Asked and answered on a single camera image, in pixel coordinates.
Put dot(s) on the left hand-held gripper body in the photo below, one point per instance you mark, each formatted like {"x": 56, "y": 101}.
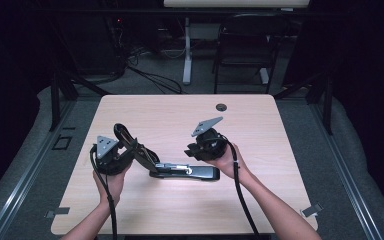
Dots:
{"x": 108, "y": 156}

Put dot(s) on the person's right hand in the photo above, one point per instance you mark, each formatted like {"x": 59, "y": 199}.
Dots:
{"x": 230, "y": 165}

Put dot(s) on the black stapler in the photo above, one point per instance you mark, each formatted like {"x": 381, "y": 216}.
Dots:
{"x": 203, "y": 173}

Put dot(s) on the person's left hand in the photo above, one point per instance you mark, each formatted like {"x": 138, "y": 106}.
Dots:
{"x": 115, "y": 186}

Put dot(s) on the dark computer tower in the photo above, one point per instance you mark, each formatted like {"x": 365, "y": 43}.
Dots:
{"x": 96, "y": 46}

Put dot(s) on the black metal frame stand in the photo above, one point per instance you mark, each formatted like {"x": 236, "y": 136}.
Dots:
{"x": 328, "y": 100}
{"x": 55, "y": 100}

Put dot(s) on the black table grommet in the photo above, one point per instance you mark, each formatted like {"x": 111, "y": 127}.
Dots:
{"x": 221, "y": 107}

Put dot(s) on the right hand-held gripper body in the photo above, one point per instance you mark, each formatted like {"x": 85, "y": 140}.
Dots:
{"x": 211, "y": 146}

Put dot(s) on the white desk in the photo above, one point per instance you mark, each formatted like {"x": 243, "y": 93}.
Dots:
{"x": 187, "y": 50}

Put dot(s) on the grey tape piece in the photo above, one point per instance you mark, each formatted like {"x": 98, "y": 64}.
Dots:
{"x": 311, "y": 210}
{"x": 58, "y": 212}

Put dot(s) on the black folding chair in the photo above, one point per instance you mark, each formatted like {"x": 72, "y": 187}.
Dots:
{"x": 246, "y": 46}

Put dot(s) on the black metal crossbar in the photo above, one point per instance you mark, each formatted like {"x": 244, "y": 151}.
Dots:
{"x": 113, "y": 11}

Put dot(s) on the aluminium floor rail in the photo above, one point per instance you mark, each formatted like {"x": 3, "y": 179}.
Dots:
{"x": 350, "y": 186}
{"x": 20, "y": 186}

